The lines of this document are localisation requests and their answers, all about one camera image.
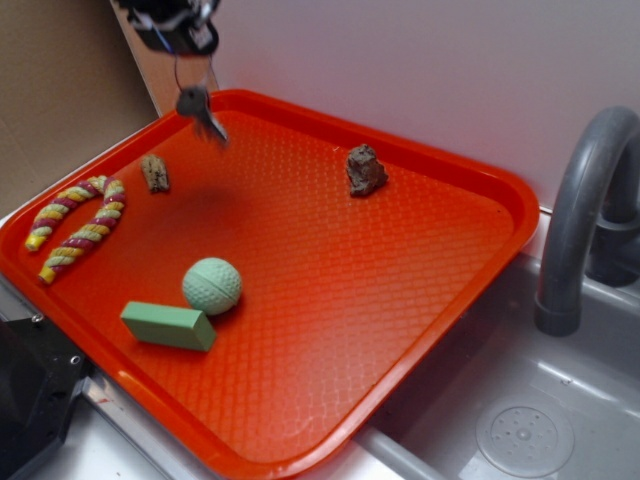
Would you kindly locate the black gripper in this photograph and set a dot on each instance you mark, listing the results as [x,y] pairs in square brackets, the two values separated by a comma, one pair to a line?
[175,27]

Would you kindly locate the silver keys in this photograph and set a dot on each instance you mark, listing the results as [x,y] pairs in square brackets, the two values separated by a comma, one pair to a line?
[194,102]

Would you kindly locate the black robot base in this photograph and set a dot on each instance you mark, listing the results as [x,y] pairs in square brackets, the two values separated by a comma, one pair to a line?
[42,372]

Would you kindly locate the light wooden board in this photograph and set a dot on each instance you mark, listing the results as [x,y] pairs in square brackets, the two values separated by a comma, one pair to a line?
[160,74]

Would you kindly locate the brown cardboard panel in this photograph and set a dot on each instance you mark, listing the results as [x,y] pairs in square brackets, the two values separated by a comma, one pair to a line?
[70,89]

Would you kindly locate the brown wood bark piece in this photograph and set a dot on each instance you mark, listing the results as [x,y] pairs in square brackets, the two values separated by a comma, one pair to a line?
[155,173]

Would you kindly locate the brown rock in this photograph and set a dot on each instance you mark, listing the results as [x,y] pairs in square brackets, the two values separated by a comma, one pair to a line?
[365,172]

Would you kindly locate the green dimpled ball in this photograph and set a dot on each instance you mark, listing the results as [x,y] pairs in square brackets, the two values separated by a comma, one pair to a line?
[212,285]

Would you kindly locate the orange plastic tray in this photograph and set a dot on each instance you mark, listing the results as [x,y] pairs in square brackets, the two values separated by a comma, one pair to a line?
[342,296]

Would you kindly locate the green rectangular block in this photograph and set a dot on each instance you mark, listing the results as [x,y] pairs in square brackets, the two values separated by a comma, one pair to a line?
[183,328]

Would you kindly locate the grey toy faucet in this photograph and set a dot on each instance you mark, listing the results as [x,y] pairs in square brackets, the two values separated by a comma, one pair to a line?
[594,228]

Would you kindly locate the grey toy sink basin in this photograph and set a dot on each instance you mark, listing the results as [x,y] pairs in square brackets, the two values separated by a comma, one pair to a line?
[498,399]

